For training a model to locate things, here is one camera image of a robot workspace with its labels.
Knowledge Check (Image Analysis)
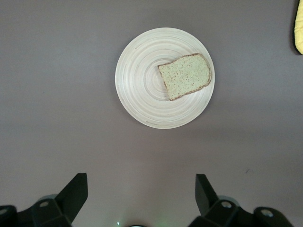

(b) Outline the brown table cover sheet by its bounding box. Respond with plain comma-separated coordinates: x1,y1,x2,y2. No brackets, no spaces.
0,0,303,227

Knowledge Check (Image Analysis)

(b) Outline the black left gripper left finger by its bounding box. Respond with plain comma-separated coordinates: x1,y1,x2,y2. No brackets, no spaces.
0,173,89,227

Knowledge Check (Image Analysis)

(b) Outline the yellow quilted oven mitt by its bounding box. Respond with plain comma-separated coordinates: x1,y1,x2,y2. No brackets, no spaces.
291,0,303,55

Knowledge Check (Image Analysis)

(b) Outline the round wooden plate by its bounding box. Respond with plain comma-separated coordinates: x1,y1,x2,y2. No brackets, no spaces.
115,27,215,130

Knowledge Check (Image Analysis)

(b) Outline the brown bread toast slice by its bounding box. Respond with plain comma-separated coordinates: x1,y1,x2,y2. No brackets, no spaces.
157,53,212,101

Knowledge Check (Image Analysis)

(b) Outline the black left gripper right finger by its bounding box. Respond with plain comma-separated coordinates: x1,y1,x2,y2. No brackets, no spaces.
189,174,292,227

